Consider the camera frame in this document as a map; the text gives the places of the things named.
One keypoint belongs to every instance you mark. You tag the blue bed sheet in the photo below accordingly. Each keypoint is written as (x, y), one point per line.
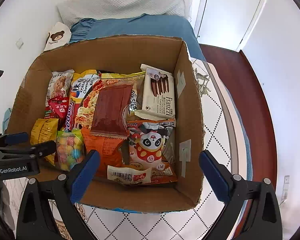
(157, 25)

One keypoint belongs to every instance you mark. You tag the white quilted headboard cover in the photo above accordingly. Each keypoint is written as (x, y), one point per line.
(72, 11)

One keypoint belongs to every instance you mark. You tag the yellow snack packet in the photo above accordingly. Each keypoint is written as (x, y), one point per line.
(44, 130)

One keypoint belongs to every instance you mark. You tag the white patterned quilt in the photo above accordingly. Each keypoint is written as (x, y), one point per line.
(224, 137)

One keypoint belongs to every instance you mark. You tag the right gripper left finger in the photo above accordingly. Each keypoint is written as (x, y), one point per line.
(35, 218)

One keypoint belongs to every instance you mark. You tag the light blue folded blanket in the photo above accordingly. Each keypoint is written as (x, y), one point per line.
(6, 119)

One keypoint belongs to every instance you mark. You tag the orange snack packet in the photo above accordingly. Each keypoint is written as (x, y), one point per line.
(108, 148)

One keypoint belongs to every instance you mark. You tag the Franzzi chocolate biscuit packet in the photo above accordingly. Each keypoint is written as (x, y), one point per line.
(158, 99)

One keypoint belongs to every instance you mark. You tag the white door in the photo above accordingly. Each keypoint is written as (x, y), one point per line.
(227, 24)

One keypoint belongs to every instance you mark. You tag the Sedaap instant noodle packet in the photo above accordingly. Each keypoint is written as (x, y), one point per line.
(81, 86)

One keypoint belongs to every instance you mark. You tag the dark red wooden footboard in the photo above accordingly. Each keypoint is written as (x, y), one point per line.
(239, 78)

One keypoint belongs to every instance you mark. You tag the white oat cookie packet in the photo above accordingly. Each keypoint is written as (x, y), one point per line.
(59, 85)

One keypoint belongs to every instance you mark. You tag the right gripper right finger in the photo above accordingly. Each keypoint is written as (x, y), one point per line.
(240, 202)

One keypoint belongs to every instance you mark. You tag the white wall socket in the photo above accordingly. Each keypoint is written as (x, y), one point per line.
(19, 43)

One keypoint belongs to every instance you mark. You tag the panda print snack bag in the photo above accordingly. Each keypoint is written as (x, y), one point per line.
(151, 145)

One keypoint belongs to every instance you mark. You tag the red spicy strip packet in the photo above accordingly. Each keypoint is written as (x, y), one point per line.
(57, 113)

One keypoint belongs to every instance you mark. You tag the bear print pillow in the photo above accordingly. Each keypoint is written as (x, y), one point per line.
(59, 36)

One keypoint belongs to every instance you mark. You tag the brown red fruit leather packet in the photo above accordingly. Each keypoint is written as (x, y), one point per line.
(111, 112)

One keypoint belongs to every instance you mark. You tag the red triangular snack packet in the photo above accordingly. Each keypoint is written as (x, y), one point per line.
(59, 102)

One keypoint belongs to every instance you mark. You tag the white candy packet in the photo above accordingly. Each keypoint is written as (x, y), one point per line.
(129, 176)

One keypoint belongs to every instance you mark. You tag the colourful candy balls bag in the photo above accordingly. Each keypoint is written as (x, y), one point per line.
(70, 148)

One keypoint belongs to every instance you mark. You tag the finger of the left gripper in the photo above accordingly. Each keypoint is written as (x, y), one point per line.
(37, 151)
(13, 139)

